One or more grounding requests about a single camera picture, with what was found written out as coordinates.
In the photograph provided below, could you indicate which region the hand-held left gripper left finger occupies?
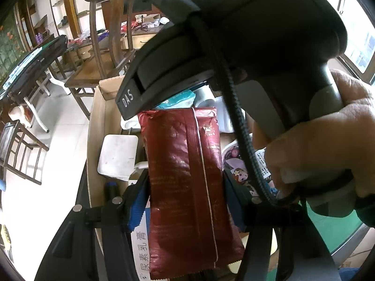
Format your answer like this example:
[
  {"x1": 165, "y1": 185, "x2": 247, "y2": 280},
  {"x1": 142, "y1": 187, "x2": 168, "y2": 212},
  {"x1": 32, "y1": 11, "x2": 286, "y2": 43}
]
[{"x1": 34, "y1": 168, "x2": 150, "y2": 281}]

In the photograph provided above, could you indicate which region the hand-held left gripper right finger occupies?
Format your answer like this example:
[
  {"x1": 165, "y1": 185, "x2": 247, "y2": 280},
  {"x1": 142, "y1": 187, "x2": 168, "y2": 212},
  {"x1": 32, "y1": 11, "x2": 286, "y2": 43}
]
[{"x1": 223, "y1": 170, "x2": 334, "y2": 281}]

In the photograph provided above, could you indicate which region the clear cartoon print pouch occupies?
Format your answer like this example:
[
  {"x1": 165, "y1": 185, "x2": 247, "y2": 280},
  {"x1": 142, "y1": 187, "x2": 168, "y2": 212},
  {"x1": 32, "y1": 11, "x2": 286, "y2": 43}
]
[{"x1": 221, "y1": 139, "x2": 282, "y2": 200}]

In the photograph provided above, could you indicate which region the white ointment box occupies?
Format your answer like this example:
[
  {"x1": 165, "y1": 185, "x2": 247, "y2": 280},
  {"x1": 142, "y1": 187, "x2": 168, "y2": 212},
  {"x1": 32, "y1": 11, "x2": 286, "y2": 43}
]
[{"x1": 129, "y1": 205, "x2": 153, "y2": 281}]

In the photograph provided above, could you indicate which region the dark red packet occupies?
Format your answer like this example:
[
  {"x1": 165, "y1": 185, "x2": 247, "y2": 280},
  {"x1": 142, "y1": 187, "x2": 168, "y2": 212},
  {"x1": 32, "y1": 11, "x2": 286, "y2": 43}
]
[{"x1": 138, "y1": 107, "x2": 246, "y2": 280}]

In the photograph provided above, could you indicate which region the white rectangular case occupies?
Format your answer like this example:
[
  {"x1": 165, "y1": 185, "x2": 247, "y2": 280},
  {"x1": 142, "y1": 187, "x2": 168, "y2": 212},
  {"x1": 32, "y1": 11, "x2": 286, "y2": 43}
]
[{"x1": 97, "y1": 135, "x2": 139, "y2": 181}]

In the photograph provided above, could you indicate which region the plain white bottle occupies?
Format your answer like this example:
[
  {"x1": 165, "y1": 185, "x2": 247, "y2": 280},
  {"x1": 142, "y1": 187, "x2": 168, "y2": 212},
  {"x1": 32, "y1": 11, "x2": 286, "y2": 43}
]
[{"x1": 194, "y1": 85, "x2": 217, "y2": 109}]

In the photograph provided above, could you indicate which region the brown cardboard box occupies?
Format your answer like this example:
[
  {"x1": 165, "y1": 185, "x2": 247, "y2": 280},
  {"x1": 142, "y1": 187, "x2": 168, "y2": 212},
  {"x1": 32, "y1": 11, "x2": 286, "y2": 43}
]
[{"x1": 86, "y1": 76, "x2": 282, "y2": 281}]

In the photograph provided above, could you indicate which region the white teal printed pack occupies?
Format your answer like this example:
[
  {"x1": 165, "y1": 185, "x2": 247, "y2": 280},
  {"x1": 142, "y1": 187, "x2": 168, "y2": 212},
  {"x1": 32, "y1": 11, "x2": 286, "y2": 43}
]
[{"x1": 158, "y1": 89, "x2": 196, "y2": 109}]

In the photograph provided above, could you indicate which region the person's right hand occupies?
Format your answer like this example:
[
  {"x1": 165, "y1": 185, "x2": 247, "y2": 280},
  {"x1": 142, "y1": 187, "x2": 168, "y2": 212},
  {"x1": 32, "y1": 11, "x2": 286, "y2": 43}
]
[{"x1": 252, "y1": 69, "x2": 375, "y2": 208}]

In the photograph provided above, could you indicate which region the black marker blue cap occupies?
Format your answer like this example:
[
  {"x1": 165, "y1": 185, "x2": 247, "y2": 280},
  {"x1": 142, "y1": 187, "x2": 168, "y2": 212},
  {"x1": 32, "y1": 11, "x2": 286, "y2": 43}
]
[{"x1": 105, "y1": 181, "x2": 119, "y2": 203}]

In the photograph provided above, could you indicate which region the brown wooden cabinet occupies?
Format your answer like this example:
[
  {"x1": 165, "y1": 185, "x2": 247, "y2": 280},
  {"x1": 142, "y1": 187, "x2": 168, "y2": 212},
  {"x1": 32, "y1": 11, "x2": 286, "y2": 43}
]
[{"x1": 120, "y1": 12, "x2": 165, "y2": 50}]

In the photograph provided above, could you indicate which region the window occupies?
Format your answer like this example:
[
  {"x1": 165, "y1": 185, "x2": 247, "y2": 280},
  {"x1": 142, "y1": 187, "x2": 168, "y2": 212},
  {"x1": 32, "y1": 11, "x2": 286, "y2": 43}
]
[{"x1": 311, "y1": 0, "x2": 375, "y2": 74}]

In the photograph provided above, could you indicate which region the dark wooden slatted chair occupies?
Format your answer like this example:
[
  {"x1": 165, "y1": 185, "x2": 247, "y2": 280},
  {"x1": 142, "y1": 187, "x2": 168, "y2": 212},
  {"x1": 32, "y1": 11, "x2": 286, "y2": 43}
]
[{"x1": 0, "y1": 120, "x2": 50, "y2": 185}]

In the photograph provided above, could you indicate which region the white piano stand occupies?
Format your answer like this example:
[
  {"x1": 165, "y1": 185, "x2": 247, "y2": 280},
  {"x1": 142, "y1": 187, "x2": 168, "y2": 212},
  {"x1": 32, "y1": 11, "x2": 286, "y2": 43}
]
[{"x1": 9, "y1": 70, "x2": 72, "y2": 132}]

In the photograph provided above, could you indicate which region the wooden chair curved back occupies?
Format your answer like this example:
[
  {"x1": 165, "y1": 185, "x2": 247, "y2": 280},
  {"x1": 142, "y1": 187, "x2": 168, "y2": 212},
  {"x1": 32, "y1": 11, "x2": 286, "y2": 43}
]
[{"x1": 64, "y1": 0, "x2": 138, "y2": 120}]

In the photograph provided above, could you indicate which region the wooden shelf unit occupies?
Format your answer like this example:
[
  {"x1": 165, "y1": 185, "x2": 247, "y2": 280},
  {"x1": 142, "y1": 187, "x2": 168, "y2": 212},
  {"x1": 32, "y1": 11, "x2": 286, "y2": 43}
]
[{"x1": 15, "y1": 0, "x2": 88, "y2": 41}]

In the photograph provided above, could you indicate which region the dark glass-top table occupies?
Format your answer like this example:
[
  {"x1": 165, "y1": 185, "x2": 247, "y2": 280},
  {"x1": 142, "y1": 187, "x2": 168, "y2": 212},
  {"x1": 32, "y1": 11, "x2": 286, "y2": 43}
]
[{"x1": 0, "y1": 34, "x2": 68, "y2": 100}]

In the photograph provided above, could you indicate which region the floral painted screen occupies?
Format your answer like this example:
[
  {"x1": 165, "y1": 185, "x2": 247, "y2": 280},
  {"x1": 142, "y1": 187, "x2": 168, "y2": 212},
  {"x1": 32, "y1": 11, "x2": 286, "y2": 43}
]
[{"x1": 0, "y1": 9, "x2": 28, "y2": 79}]

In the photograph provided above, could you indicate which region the black braided cable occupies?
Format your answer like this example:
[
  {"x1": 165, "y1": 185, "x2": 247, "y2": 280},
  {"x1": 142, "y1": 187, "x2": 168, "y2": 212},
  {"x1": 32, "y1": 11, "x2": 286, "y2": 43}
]
[{"x1": 187, "y1": 12, "x2": 302, "y2": 208}]

